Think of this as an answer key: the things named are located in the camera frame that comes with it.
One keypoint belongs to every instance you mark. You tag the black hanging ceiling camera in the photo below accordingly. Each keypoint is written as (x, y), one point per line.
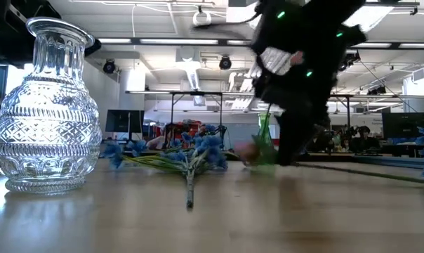
(109, 66)
(225, 63)

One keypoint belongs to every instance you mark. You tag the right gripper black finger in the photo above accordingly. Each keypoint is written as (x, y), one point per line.
(321, 135)
(294, 140)

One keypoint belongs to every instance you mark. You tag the person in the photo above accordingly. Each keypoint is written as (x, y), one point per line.
(364, 138)
(159, 141)

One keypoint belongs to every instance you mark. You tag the black ceiling camera rig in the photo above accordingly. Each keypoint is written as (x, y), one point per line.
(349, 59)

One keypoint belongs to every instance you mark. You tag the red storage rack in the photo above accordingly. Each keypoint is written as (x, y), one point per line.
(187, 127)

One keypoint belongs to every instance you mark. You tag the clear cut-glass vase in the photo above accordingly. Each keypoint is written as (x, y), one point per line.
(47, 123)

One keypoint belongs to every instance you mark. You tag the small green glass vase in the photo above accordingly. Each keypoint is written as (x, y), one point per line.
(264, 126)

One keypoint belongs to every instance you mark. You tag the ceiling light strip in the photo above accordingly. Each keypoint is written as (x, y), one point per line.
(178, 41)
(114, 40)

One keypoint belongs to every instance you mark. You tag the black computer monitor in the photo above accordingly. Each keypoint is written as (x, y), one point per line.
(124, 121)
(403, 124)

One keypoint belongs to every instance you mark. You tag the black frame workstation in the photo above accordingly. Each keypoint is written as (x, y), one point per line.
(348, 112)
(196, 93)

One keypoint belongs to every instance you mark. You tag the white hanging air duct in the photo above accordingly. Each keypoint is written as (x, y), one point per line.
(189, 66)

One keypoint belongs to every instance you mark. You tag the pink tulip with green stem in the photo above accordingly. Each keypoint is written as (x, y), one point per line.
(245, 152)
(373, 174)

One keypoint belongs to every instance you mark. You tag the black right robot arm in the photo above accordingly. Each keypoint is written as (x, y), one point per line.
(321, 17)

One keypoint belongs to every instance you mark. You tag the black background robot arm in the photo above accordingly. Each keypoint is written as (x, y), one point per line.
(220, 131)

